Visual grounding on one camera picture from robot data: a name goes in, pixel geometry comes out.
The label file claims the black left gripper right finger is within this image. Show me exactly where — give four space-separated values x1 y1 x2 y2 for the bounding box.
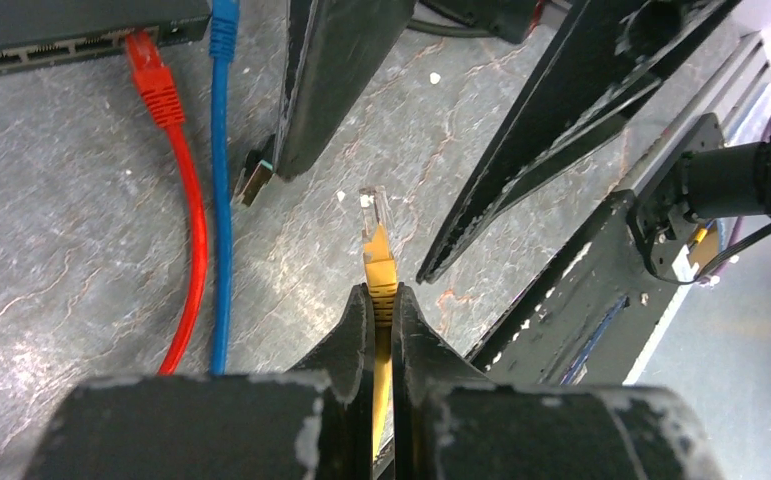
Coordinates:
392 285 723 479

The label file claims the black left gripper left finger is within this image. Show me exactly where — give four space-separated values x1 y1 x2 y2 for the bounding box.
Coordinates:
25 285 374 479

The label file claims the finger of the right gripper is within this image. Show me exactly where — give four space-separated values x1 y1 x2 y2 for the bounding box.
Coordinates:
416 0 737 283
272 0 415 181

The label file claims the yellow ethernet cable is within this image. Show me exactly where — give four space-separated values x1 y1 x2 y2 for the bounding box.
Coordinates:
357 185 400 465

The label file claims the short red ethernet cable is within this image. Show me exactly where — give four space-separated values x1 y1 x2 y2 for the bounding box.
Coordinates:
124 29 209 377

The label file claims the black network switch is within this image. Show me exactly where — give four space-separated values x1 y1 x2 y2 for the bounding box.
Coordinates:
0 0 211 75

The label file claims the long blue ethernet cable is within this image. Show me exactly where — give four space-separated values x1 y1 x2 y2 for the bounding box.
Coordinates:
208 0 241 377

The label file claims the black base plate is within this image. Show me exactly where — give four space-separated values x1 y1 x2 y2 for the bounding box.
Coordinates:
467 113 724 384

